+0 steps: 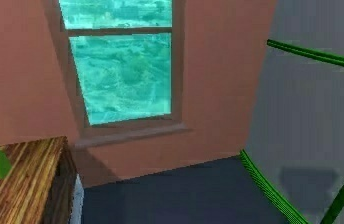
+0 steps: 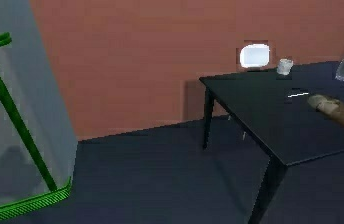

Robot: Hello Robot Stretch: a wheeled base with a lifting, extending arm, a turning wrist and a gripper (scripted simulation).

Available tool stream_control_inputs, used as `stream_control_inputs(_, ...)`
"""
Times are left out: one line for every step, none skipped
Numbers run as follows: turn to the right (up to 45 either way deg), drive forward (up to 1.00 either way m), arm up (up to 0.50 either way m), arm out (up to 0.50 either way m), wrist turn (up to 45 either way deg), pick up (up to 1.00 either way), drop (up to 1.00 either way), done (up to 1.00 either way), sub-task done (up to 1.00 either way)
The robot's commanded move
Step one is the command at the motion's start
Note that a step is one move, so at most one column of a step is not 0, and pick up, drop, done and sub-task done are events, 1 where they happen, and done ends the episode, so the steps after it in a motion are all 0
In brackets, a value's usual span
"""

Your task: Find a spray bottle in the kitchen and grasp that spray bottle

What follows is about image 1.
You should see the brown framed window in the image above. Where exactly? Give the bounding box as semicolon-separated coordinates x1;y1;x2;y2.
41;0;192;149

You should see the wooden top kitchen counter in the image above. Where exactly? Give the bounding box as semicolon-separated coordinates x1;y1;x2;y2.
0;135;85;224

